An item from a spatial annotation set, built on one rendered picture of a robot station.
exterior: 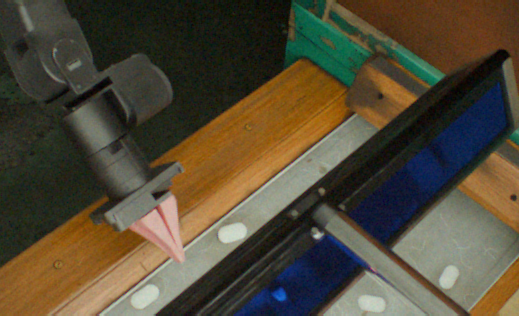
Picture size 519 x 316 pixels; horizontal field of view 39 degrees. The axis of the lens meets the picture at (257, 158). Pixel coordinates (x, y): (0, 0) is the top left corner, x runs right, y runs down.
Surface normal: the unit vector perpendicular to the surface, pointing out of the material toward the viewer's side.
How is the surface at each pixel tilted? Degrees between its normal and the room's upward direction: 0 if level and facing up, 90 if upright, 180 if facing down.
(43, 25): 41
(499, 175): 66
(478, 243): 0
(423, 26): 90
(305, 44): 88
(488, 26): 90
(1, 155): 0
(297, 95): 0
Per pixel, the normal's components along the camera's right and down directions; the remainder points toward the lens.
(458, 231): 0.06, -0.61
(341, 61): -0.71, 0.53
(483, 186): -0.62, 0.24
